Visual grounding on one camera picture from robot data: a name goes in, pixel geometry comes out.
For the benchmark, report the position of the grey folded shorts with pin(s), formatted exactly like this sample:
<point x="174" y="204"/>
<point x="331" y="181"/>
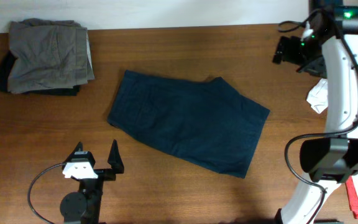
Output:
<point x="48" y="55"/>

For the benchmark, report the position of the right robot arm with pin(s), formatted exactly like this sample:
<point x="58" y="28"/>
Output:
<point x="327" y="48"/>

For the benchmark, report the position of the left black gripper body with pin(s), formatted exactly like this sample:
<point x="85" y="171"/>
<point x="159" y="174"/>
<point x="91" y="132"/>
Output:
<point x="105" y="173"/>

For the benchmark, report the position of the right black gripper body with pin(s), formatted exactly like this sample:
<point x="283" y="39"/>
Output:
<point x="301" y="53"/>

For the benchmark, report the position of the black folded garment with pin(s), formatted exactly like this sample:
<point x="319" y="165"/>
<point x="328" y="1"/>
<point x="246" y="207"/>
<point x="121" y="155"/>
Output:
<point x="6" y="66"/>

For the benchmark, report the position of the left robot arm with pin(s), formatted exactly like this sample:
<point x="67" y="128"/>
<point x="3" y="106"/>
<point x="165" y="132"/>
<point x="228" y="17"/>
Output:
<point x="84" y="205"/>

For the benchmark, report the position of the navy blue shorts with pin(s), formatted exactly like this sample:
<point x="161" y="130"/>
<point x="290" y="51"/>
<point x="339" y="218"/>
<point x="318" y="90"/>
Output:
<point x="209" y="123"/>

